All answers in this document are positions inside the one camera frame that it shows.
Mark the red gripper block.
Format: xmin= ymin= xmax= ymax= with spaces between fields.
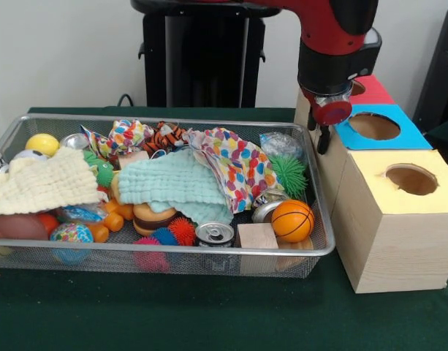
xmin=300 ymin=87 xmax=353 ymax=155

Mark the clear crinkled plastic packet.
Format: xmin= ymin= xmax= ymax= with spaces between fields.
xmin=259 ymin=131 xmax=305 ymax=159

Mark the polka-dot cloth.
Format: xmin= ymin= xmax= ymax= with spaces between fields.
xmin=185 ymin=126 xmax=283 ymax=214
xmin=79 ymin=118 xmax=153 ymax=160

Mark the mint waffle cloth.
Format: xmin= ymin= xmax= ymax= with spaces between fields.
xmin=117 ymin=149 xmax=235 ymax=224

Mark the cream waffle cloth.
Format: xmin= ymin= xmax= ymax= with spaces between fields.
xmin=0 ymin=146 xmax=107 ymax=216

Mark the silver mesh bin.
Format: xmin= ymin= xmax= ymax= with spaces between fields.
xmin=0 ymin=113 xmax=336 ymax=279

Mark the wooden box with three holes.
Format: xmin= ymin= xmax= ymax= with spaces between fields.
xmin=293 ymin=75 xmax=448 ymax=295

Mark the large green spiky ball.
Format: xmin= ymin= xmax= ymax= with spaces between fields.
xmin=270 ymin=156 xmax=308 ymax=200

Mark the orange toy basketball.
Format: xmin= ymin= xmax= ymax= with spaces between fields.
xmin=270 ymin=199 xmax=315 ymax=244

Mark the wooden block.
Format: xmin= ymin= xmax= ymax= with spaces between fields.
xmin=236 ymin=222 xmax=279 ymax=249

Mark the dark green table cloth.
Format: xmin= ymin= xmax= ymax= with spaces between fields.
xmin=0 ymin=105 xmax=448 ymax=351
xmin=424 ymin=116 xmax=448 ymax=156

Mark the silver can with pull tab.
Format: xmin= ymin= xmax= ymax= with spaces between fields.
xmin=194 ymin=221 xmax=235 ymax=248

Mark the toy hamburger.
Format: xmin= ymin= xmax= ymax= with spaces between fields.
xmin=132 ymin=203 xmax=178 ymax=237

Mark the yellow ball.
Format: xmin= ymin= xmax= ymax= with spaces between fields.
xmin=24 ymin=133 xmax=60 ymax=156

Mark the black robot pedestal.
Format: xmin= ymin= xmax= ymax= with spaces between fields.
xmin=130 ymin=0 xmax=285 ymax=108

